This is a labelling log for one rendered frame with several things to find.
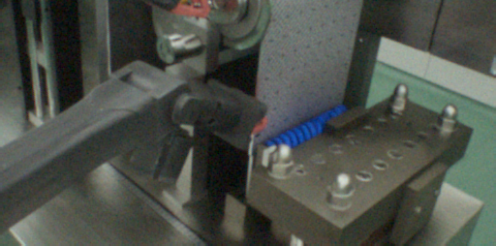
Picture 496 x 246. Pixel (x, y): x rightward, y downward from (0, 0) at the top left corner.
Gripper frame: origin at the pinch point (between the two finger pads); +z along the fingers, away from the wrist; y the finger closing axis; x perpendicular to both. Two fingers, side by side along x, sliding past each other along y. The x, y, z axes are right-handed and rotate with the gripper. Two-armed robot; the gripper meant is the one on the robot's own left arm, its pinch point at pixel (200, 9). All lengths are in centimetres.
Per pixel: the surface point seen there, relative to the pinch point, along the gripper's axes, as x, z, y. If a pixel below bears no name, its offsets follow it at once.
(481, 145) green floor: 52, 254, -30
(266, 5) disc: 4.2, 2.0, 8.3
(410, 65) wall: 89, 274, -101
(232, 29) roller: 0.2, 4.7, 2.5
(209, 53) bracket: -4.0, 5.6, 0.2
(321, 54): 5.5, 20.3, 6.9
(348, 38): 11.0, 25.0, 6.8
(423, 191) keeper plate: -5.5, 31.0, 27.8
